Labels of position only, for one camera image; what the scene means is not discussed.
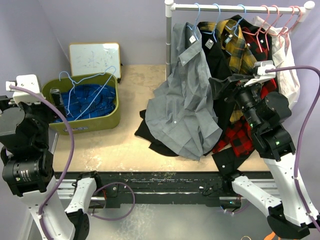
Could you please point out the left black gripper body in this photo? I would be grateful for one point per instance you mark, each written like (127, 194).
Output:
(40, 111)

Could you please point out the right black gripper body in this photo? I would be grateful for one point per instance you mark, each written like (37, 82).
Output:
(247, 98)

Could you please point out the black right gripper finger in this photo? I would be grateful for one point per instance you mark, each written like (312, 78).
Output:
(222, 88)
(239, 77)

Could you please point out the grey button shirt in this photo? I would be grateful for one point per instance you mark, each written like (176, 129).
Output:
(181, 114)

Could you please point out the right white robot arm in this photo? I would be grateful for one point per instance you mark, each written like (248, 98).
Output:
(289, 216)

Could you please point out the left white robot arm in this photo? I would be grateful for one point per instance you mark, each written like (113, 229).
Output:
(28, 163)

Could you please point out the black shirt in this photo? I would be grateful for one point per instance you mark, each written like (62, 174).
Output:
(182, 118)

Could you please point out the yellow plaid shirt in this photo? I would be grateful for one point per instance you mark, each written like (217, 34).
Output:
(222, 67)

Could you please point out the blue plaid shirt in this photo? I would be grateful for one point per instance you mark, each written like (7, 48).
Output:
(87, 101)

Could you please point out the white shirt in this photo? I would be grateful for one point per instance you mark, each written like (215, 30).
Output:
(282, 57)

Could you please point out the red plaid shirt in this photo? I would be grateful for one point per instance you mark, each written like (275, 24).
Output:
(238, 132)

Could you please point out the blue hanger under black shirt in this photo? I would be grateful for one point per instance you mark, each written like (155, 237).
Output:
(213, 32)

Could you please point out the blue hanger under yellow shirt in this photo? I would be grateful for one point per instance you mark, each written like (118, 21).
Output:
(233, 42)

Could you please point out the pink hanger under white shirt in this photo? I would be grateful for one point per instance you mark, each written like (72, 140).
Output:
(284, 30)

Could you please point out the orange hanger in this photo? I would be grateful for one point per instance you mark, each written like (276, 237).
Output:
(270, 236)

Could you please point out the green plastic bin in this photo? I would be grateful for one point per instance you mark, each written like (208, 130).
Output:
(109, 121)

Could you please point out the yellow framed whiteboard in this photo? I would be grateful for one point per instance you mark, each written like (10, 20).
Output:
(95, 58)

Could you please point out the grey metal clothes rack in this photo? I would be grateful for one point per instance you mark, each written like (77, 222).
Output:
(171, 6)

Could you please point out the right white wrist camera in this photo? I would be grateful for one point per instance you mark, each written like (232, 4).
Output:
(261, 73)

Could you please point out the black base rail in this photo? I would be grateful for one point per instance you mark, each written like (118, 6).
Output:
(164, 188)

